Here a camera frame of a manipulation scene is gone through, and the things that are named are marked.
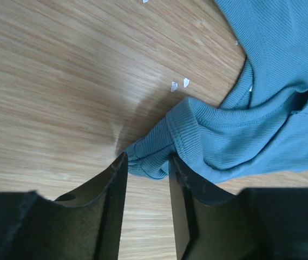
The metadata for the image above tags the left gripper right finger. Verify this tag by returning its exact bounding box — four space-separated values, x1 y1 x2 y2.
169 154 308 259

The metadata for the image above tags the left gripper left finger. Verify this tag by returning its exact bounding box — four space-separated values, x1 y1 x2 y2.
0 153 128 259

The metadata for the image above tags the light blue tank top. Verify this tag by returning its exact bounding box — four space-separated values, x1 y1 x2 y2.
126 1 308 183

